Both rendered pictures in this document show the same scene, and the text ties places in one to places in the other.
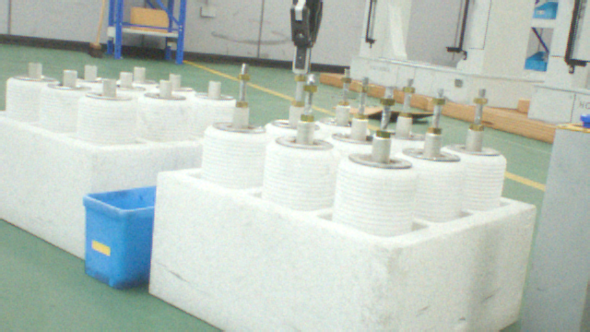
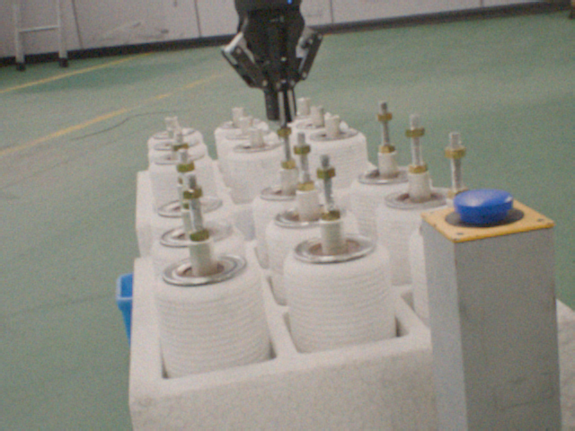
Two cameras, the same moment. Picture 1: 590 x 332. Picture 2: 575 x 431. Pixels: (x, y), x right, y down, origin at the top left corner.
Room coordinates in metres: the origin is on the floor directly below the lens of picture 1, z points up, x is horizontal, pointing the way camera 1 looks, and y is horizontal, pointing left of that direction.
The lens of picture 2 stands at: (0.34, -0.64, 0.49)
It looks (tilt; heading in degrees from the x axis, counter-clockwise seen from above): 16 degrees down; 43
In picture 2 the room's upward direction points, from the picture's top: 7 degrees counter-clockwise
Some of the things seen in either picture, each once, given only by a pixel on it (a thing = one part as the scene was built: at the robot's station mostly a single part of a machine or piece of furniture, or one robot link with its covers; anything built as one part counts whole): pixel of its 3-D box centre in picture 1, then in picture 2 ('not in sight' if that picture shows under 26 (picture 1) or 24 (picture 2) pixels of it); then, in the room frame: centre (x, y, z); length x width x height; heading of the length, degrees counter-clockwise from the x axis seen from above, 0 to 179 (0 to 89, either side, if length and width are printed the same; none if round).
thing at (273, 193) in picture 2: (295, 125); (291, 191); (1.05, 0.00, 0.25); 0.08 x 0.08 x 0.01
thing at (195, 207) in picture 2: (385, 119); (196, 215); (0.81, -0.10, 0.30); 0.01 x 0.01 x 0.08; 17
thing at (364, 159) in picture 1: (379, 161); (205, 270); (0.81, -0.10, 0.25); 0.08 x 0.08 x 0.01
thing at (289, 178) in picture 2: (296, 117); (290, 180); (1.05, 0.00, 0.26); 0.02 x 0.02 x 0.03
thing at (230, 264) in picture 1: (344, 249); (327, 359); (0.97, -0.09, 0.09); 0.39 x 0.39 x 0.18; 50
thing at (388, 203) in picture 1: (370, 235); (219, 365); (0.81, -0.10, 0.16); 0.10 x 0.10 x 0.18
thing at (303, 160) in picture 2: (362, 103); (304, 169); (0.97, -0.09, 0.30); 0.01 x 0.01 x 0.08; 64
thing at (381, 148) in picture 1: (381, 150); (202, 257); (0.81, -0.10, 0.26); 0.02 x 0.02 x 0.03
